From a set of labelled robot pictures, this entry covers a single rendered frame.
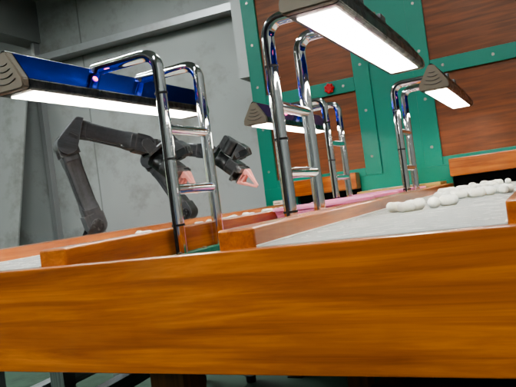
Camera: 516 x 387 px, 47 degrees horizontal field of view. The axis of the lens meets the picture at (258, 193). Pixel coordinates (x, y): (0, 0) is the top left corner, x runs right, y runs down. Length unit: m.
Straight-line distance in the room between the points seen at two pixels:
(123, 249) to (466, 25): 1.86
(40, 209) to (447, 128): 4.48
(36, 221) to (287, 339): 5.55
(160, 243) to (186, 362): 0.37
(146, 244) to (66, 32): 5.04
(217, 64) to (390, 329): 4.53
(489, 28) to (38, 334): 2.06
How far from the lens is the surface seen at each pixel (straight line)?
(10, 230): 5.64
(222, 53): 5.12
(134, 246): 1.08
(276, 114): 1.05
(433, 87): 1.74
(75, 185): 1.92
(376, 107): 2.59
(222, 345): 0.79
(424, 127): 2.53
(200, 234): 1.26
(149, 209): 5.40
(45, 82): 1.14
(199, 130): 1.26
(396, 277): 0.68
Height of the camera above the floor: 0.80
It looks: 1 degrees up
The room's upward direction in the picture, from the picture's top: 8 degrees counter-clockwise
